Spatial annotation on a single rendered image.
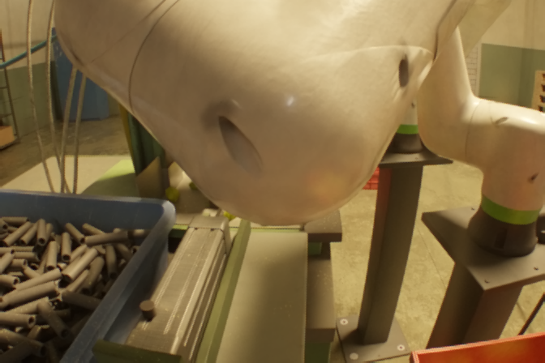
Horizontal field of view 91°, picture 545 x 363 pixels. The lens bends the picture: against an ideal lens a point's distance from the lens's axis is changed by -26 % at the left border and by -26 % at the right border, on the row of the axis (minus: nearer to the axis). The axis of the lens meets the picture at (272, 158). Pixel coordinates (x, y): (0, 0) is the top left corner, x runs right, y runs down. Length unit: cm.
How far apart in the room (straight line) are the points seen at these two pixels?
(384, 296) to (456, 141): 89
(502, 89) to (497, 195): 657
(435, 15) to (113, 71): 17
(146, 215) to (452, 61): 54
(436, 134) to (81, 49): 58
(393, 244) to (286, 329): 92
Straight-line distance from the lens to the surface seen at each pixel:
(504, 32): 711
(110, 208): 57
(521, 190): 62
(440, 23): 21
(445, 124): 64
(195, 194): 64
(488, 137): 61
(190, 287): 32
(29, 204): 70
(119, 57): 18
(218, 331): 34
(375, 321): 150
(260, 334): 36
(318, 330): 43
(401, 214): 119
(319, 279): 49
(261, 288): 41
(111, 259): 48
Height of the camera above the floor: 127
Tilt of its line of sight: 20 degrees down
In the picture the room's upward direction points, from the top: 2 degrees counter-clockwise
